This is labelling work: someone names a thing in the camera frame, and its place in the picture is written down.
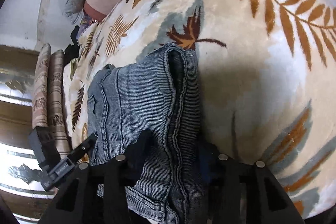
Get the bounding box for blue denim pants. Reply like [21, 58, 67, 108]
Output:
[87, 43, 212, 224]

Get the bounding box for purple printed cloth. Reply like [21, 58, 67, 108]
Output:
[81, 13, 99, 29]

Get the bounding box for dark cloth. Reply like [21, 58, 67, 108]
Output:
[64, 25, 81, 63]

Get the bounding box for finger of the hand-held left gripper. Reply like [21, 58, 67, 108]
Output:
[67, 133, 99, 161]
[29, 128, 62, 169]

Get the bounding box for striped beige rolled mat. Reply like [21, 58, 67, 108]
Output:
[31, 43, 52, 130]
[47, 49, 72, 152]

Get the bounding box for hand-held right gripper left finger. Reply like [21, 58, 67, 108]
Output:
[43, 131, 158, 224]

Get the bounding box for leaf-print fleece blanket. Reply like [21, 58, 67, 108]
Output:
[63, 0, 336, 220]

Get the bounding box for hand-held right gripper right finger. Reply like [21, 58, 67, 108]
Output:
[198, 143, 305, 224]

